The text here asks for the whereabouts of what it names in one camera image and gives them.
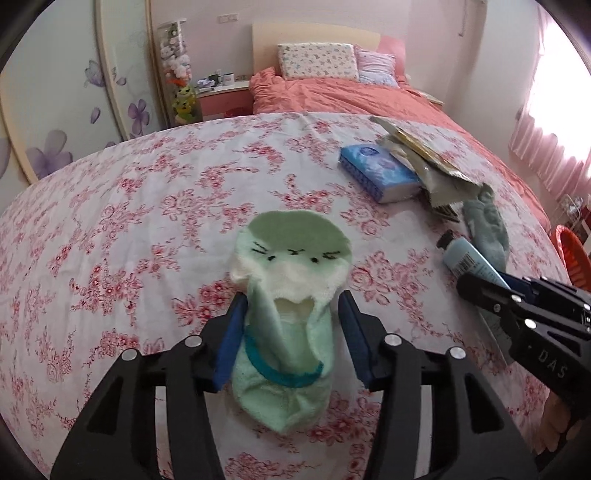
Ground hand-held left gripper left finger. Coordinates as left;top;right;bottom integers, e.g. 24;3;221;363
50;295;250;480

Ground white plastic wrapper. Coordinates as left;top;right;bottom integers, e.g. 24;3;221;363
382;136;481;207

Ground pink floral tablecloth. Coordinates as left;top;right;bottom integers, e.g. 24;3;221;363
0;111;574;480

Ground person's right hand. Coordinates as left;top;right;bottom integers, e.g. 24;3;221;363
542;394;575;441

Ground pink and white nightstand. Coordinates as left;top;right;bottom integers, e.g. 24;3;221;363
196;80;254;123

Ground clear tube of plush toys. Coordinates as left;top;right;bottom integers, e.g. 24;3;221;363
157;19;195;89

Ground orange plastic basket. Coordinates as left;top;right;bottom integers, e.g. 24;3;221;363
549;224;591;292

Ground floral print pillow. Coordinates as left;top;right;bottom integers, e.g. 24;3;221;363
277;42;360;81

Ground green frog plush toy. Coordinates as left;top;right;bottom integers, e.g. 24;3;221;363
172;83;200;124

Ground pink curtain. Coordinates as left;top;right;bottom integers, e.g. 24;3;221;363
510;0;591;195

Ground small white nightstand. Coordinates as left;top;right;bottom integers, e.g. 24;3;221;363
411;88;445;107

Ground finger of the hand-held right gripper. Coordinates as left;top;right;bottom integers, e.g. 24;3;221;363
456;272;539;329
501;271;591;308

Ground blue tissue pack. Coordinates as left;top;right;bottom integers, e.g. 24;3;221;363
339;144;423;204

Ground pink striped pillow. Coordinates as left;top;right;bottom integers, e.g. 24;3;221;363
353;45;399;87

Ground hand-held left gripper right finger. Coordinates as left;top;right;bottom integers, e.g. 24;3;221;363
338;292;541;480

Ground light green face sock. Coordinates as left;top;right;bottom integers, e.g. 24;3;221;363
229;210;354;435

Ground beige and pink headboard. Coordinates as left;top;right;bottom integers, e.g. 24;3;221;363
252;22;407;80

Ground light blue cream tube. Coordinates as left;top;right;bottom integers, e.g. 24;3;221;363
436;230;515;366

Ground flower print sliding wardrobe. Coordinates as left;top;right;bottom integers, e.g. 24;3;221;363
0;0;168;185

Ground pink bed duvet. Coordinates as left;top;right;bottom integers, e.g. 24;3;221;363
249;67;551;232

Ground grey blue sock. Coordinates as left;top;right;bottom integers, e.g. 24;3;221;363
462;184;511;269

